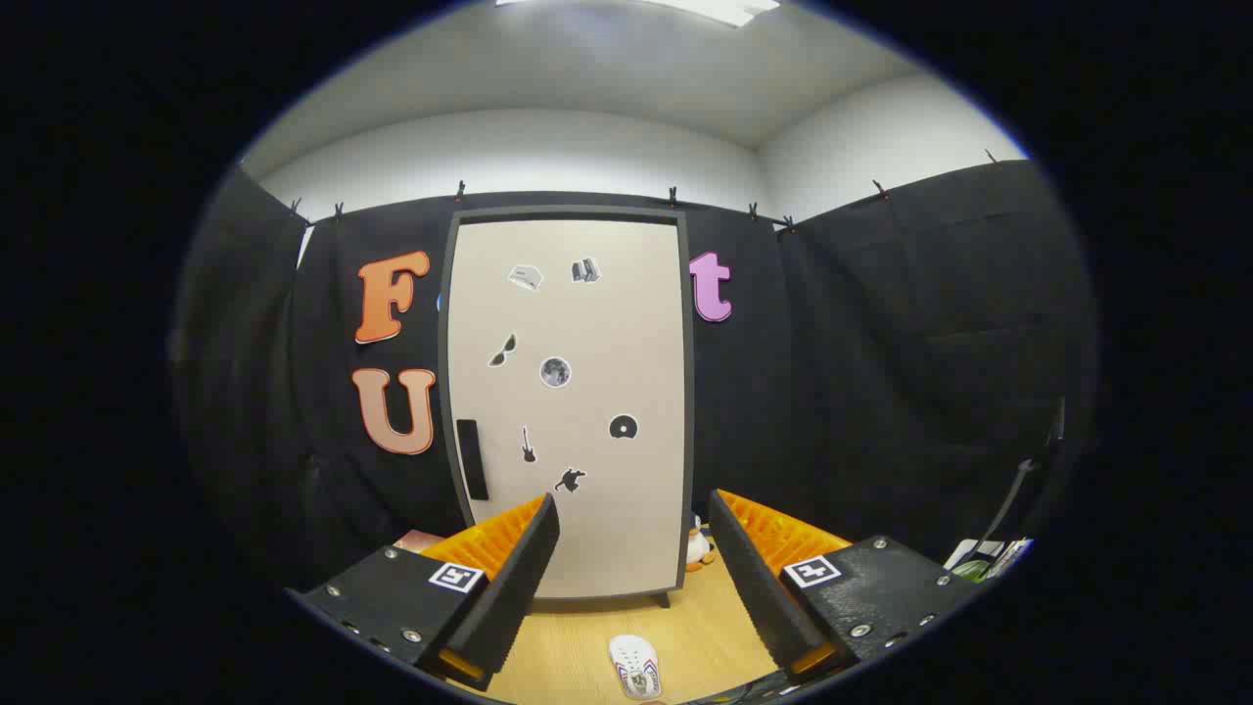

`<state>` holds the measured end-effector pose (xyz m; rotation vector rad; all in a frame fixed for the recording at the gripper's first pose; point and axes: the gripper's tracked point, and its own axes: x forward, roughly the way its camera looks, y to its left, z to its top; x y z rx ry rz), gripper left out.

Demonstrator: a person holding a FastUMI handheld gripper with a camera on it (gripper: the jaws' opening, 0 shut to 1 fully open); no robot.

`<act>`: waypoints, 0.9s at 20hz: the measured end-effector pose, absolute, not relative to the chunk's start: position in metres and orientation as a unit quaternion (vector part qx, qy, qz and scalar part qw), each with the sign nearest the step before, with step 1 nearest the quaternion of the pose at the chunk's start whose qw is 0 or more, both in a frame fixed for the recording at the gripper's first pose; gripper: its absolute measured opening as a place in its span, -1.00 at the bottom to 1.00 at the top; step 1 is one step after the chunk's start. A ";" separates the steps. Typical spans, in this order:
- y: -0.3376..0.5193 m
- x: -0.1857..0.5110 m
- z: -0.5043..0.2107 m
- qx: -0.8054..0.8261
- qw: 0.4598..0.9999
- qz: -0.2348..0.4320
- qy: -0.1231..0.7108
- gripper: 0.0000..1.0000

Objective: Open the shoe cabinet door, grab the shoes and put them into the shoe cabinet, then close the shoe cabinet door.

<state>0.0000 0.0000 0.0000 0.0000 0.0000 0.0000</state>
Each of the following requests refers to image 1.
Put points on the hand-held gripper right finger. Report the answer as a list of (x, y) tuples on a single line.
[(749, 578)]

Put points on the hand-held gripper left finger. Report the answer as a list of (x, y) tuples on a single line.
[(524, 578)]

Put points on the white striped shoe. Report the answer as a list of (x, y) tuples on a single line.
[(634, 668)]

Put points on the dark grey shoe cabinet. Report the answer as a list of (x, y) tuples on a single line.
[(689, 392)]

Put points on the penguin plush toy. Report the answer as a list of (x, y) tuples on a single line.
[(697, 550)]

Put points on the brown cover book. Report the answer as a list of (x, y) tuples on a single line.
[(419, 540)]

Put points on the white printed sheet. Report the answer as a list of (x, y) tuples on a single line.
[(979, 553)]

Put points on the black backdrop cloth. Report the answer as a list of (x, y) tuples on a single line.
[(881, 372)]

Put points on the black stand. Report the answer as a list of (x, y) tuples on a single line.
[(1018, 485)]

